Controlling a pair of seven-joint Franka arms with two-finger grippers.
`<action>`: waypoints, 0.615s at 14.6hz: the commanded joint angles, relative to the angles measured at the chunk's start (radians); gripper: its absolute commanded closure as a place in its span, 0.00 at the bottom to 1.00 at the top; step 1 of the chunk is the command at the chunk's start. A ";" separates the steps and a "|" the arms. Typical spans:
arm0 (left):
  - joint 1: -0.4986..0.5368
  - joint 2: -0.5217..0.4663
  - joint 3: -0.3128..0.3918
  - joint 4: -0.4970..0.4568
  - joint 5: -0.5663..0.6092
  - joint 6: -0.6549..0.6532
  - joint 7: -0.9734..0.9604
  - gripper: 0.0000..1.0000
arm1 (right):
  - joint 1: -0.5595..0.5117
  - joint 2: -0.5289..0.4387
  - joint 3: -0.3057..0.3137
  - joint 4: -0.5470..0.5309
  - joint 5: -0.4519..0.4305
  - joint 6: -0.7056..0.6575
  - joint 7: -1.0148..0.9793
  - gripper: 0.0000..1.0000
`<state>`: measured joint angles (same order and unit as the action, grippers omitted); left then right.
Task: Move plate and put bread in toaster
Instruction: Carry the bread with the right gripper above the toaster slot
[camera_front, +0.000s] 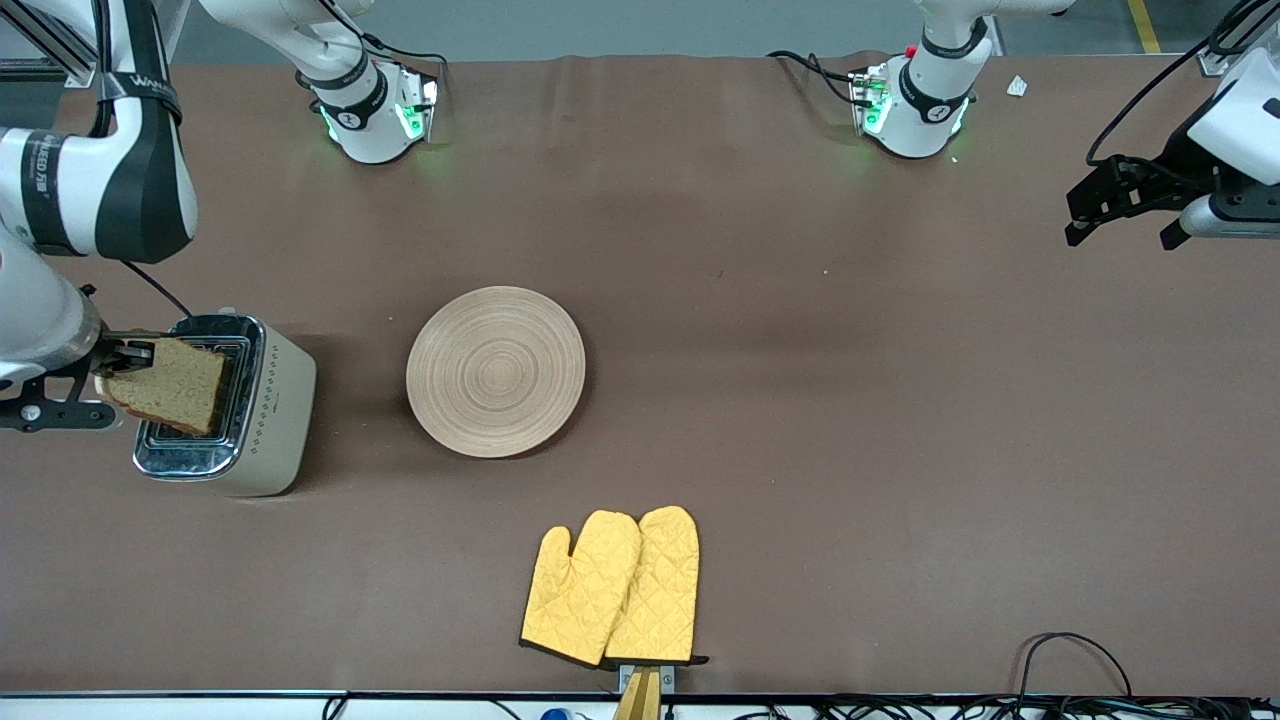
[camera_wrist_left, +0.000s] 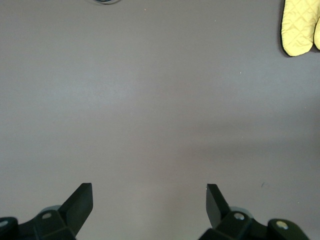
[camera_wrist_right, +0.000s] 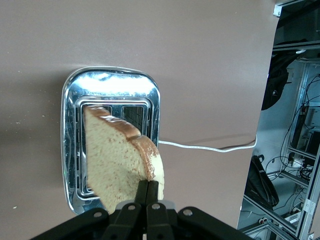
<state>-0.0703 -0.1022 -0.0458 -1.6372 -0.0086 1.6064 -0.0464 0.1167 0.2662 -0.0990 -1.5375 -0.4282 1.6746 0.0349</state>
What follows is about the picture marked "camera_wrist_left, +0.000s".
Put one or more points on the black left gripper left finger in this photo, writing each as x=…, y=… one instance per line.
x=75, y=207

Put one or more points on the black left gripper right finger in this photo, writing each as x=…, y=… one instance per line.
x=215, y=207

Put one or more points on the yellow quilted oven mitt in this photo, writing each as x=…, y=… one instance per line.
x=318, y=37
x=297, y=30

